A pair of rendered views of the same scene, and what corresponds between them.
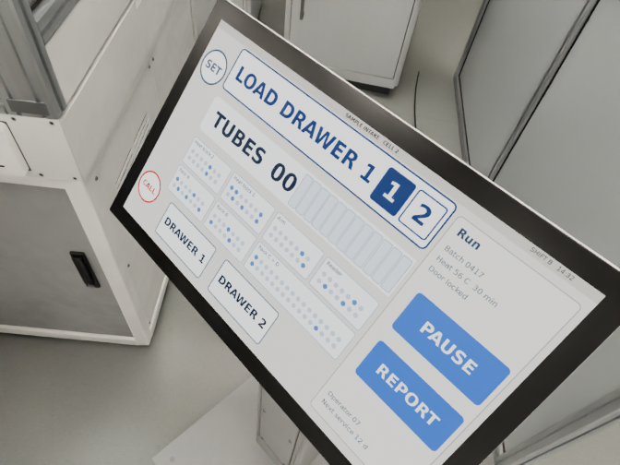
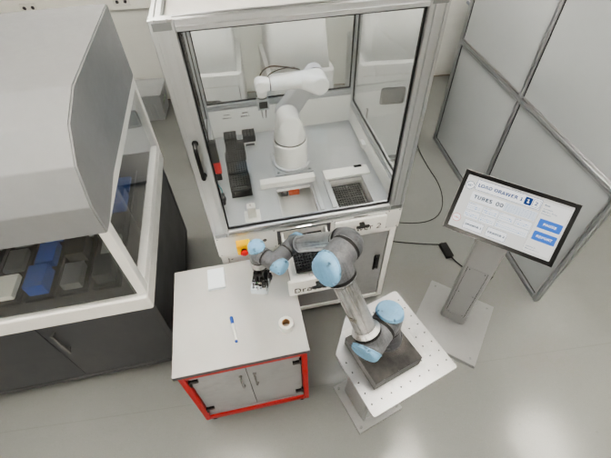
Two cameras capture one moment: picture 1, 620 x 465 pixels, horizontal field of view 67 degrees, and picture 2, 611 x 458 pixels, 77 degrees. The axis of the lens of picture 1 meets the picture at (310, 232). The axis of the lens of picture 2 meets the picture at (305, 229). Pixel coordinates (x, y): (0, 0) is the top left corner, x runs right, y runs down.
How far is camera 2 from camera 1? 1.70 m
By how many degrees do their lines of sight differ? 6
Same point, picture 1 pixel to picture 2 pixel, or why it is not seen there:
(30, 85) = (399, 200)
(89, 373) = not seen: hidden behind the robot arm
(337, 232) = (517, 212)
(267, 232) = (498, 217)
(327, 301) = (519, 226)
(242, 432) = (435, 313)
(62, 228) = (377, 245)
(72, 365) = not seen: hidden behind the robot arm
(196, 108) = (467, 194)
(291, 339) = (512, 237)
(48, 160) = (391, 222)
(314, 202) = (509, 207)
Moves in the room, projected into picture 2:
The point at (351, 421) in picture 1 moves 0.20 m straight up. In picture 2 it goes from (533, 248) to (552, 219)
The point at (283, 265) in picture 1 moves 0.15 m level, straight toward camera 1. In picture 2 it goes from (505, 223) to (524, 246)
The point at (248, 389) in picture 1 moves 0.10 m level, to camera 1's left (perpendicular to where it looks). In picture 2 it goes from (426, 299) to (414, 301)
